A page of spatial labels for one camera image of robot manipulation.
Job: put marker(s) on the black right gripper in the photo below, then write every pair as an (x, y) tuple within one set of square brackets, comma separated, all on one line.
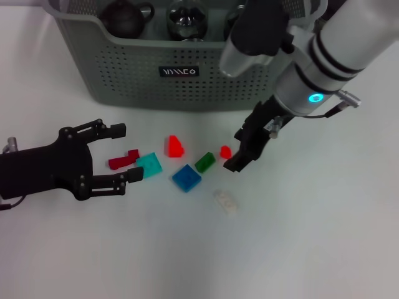
[(258, 130)]

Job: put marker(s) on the grey-green perforated storage bin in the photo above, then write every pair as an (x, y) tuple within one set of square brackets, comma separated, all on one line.
[(140, 78)]

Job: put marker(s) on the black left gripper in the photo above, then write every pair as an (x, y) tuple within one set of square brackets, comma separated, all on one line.
[(46, 169)]

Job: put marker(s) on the teal square plate brick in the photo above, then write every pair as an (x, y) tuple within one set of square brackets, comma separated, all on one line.
[(151, 163)]

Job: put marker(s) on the white plate brick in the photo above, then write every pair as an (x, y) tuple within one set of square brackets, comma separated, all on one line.
[(226, 202)]

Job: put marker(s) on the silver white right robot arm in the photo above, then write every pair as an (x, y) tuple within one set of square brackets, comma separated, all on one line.
[(327, 46)]

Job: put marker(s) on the dark red long brick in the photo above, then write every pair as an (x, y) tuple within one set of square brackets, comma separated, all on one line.
[(120, 162)]

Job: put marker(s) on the small red slope brick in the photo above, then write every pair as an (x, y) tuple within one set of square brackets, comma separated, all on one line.
[(225, 152)]

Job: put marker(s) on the tall red wedge brick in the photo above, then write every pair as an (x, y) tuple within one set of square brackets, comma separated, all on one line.
[(174, 146)]

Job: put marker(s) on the green rectangular brick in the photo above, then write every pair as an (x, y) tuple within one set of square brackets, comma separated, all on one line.
[(204, 162)]

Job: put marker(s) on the black ceramic teapot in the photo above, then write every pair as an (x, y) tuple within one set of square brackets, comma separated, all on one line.
[(121, 20)]

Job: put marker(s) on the glass teacup with black sleeve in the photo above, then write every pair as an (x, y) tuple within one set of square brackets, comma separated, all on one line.
[(187, 21), (229, 31), (191, 40)]

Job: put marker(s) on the blue square plate brick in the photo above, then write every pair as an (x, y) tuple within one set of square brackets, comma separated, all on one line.
[(187, 179)]

